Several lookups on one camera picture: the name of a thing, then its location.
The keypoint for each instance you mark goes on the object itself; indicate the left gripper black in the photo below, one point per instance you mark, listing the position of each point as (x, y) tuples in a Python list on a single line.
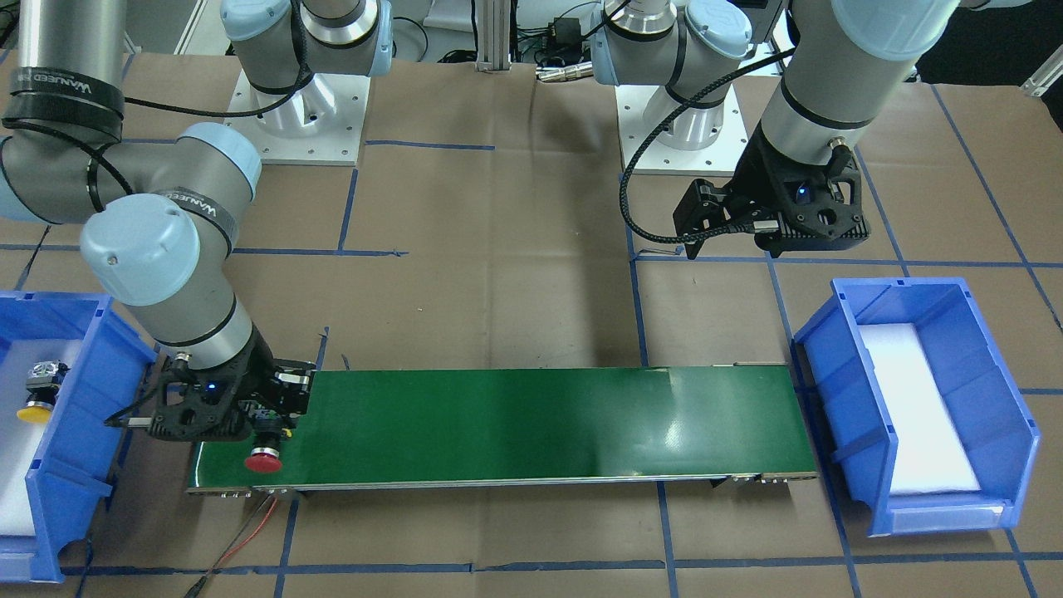
[(754, 178)]

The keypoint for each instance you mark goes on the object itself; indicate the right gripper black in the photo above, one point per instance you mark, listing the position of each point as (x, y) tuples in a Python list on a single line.
[(262, 368)]

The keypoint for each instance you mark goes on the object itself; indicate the red push button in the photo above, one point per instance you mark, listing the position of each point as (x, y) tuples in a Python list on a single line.
[(266, 453)]

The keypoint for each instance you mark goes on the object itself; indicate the yellow push button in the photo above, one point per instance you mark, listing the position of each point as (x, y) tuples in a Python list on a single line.
[(43, 381)]

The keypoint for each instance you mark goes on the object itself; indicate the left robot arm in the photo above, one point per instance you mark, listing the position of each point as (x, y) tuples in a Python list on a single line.
[(848, 59)]

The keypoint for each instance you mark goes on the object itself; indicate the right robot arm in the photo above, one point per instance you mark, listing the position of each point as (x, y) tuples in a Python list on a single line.
[(158, 221)]

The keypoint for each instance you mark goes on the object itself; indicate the green conveyor belt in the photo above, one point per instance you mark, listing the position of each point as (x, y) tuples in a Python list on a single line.
[(384, 429)]

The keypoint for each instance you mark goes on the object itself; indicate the blue bin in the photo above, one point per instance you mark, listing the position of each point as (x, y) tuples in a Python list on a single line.
[(69, 475), (995, 427)]

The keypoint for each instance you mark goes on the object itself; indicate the black power adapter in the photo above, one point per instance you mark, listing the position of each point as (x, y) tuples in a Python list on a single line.
[(563, 32)]

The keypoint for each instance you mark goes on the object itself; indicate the white foam pad bin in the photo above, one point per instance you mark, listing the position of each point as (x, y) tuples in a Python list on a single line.
[(20, 439), (930, 457)]

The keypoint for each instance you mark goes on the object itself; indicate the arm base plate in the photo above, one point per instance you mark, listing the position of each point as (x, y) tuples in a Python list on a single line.
[(319, 125), (698, 142)]

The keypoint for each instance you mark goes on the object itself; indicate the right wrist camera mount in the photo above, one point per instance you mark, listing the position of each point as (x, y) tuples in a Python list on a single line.
[(193, 405)]

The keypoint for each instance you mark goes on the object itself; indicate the aluminium frame post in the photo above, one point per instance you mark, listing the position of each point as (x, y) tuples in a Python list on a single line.
[(494, 28)]

